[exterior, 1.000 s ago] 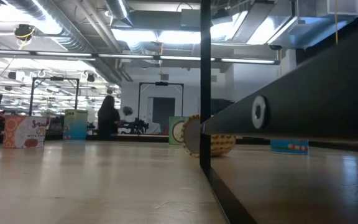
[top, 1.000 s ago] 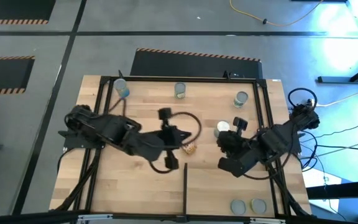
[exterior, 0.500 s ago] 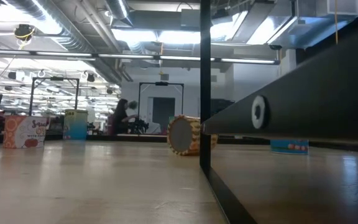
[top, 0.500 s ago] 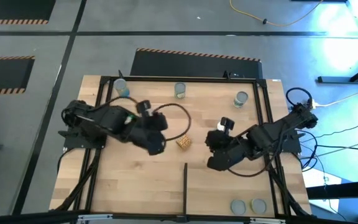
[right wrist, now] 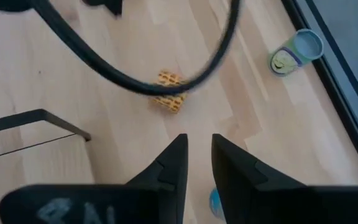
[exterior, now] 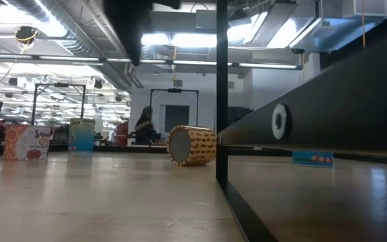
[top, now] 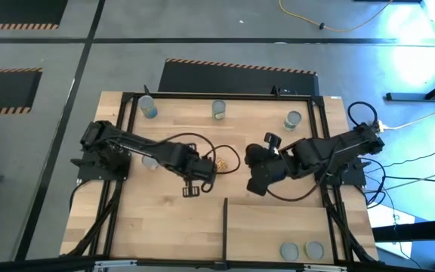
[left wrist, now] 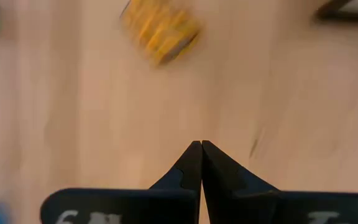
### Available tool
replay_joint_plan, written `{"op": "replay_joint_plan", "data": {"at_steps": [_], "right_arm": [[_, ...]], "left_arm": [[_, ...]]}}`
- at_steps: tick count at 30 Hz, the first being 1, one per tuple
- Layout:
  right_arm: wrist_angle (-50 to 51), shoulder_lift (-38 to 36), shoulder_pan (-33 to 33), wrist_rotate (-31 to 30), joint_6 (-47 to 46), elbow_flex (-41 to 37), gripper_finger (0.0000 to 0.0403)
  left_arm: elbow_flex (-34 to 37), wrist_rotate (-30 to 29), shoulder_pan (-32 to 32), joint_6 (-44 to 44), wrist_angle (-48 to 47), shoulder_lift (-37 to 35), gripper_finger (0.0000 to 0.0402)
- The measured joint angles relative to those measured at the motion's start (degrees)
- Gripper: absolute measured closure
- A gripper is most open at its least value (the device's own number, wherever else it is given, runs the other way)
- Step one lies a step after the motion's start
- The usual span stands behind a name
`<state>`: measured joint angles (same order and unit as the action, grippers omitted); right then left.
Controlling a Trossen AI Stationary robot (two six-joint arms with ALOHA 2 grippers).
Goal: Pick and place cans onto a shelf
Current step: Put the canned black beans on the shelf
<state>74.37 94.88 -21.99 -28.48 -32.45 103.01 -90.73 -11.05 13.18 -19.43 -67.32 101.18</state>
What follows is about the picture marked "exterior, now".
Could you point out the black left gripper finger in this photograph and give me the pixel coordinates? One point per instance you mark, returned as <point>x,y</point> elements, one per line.
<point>134,30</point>

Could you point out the blue and yellow carton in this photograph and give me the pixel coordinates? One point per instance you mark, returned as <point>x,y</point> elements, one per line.
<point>81,134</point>

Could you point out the yellow pepper print can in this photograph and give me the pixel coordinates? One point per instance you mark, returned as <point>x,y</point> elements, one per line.
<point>193,146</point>

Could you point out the orange and white snack box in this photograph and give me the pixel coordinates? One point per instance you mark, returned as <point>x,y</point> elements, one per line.
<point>25,142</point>

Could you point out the black hanging lamp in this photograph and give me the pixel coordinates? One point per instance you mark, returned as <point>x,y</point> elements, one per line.
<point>13,81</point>
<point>98,84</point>

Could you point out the long ceiling light bar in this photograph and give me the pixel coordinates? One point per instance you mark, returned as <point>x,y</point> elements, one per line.
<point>69,58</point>

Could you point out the dark grey door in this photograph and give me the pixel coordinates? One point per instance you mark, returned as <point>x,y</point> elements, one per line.
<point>176,116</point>

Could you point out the red cabinet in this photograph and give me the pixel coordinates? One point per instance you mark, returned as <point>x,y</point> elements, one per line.
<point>122,134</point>

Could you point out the corrugated silver round duct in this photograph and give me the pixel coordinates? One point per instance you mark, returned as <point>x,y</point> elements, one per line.
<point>79,43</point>

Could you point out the black gantry frame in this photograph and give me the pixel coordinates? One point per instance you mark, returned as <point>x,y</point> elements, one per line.
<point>59,85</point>
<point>174,90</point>

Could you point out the black aluminium table frame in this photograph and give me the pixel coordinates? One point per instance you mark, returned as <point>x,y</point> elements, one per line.
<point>113,149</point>

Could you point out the rectangular silver duct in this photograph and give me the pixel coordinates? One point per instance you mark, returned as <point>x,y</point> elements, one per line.
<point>314,23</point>

